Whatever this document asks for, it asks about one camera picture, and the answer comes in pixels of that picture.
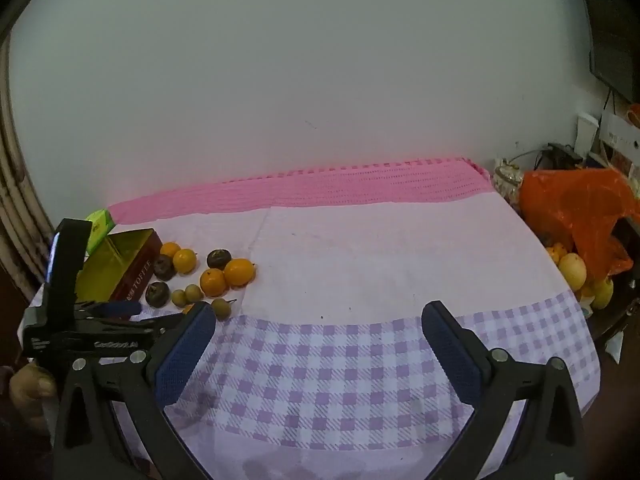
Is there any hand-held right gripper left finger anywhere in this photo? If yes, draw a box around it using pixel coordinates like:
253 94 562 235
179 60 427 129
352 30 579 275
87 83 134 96
52 301 236 480

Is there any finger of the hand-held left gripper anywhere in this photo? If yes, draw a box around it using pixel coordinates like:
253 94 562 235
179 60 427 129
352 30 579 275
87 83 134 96
75 300 144 319
100 312 186 335

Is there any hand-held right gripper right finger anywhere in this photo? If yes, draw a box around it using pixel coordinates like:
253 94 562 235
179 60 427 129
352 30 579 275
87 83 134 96
421 301 586 480

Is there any gold metal tin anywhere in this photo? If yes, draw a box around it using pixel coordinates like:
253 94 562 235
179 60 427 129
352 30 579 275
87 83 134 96
75 228 162 304

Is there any person's left hand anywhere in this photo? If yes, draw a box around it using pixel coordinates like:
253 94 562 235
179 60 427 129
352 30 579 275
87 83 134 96
10 364 59 418

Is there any green tissue box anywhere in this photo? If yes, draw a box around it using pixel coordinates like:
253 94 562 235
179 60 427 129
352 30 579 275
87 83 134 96
84 209 115 257

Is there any beige patterned curtain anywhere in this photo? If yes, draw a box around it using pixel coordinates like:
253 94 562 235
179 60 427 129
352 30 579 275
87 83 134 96
0 35 56 301

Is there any pink purple checked tablecloth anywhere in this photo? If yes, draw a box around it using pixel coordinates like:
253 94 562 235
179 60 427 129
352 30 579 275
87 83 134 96
27 156 601 480

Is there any yellow fruit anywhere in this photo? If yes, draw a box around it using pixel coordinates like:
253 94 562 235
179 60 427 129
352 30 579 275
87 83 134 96
558 253 588 291
590 277 614 310

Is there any glass jar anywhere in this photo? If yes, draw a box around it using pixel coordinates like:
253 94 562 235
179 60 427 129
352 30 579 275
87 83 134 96
494 157 523 206

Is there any orange plastic bag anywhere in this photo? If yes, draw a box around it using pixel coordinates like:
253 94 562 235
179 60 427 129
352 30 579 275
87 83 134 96
520 167 640 276

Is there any black power strip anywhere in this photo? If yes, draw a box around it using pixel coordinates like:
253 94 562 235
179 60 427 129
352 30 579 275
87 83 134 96
547 142 583 166

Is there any white cardboard box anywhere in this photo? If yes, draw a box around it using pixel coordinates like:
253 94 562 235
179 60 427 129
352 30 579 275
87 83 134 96
599 105 640 181

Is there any black television screen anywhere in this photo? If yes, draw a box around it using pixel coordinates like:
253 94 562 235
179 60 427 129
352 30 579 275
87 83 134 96
570 0 640 103

